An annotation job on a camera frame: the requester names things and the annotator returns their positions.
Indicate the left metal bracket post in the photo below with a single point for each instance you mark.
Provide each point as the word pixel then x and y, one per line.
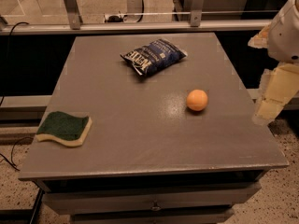
pixel 73 15

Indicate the right metal bracket post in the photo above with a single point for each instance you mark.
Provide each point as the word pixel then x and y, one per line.
pixel 196 12

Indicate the metal drawer knob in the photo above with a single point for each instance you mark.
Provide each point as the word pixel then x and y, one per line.
pixel 155 207

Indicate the orange fruit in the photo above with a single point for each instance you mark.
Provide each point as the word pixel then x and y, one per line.
pixel 197 100

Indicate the metal bracket post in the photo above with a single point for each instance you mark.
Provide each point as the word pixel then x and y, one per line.
pixel 196 12
pixel 73 15

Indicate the horizontal metal rail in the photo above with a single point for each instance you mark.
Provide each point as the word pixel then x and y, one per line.
pixel 140 27

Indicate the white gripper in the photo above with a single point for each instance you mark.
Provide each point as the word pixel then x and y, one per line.
pixel 285 36

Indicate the green and yellow sponge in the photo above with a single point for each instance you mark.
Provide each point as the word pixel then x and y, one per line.
pixel 65 129

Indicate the grey drawer cabinet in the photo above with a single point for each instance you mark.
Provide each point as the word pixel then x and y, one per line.
pixel 145 145

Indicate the power strip on floor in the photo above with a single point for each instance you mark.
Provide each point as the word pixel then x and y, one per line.
pixel 114 18

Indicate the blue chip bag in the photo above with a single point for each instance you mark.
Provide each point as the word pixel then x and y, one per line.
pixel 154 57

